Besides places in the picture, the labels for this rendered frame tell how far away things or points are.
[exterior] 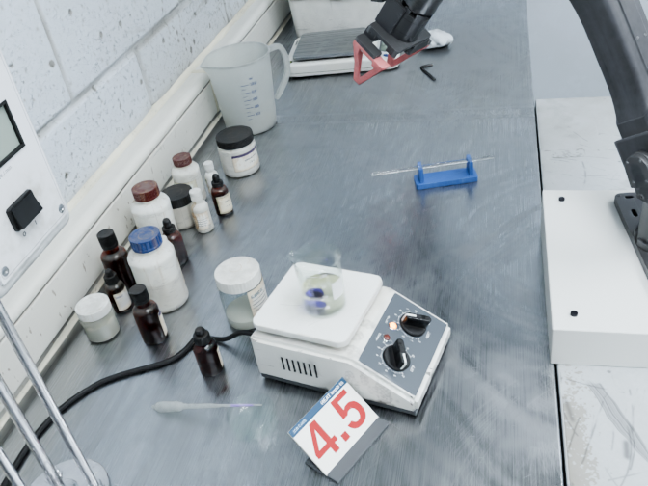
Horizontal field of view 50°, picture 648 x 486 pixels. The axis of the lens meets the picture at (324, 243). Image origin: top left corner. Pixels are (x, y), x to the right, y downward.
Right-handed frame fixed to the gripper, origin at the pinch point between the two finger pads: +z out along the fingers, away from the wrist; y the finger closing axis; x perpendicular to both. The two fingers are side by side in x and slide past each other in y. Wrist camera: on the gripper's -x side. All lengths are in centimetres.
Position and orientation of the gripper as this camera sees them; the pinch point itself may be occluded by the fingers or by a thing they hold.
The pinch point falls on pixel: (375, 69)
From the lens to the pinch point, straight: 122.2
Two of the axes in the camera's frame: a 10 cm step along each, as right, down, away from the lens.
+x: 6.7, 7.3, -1.4
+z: -4.0, 5.1, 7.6
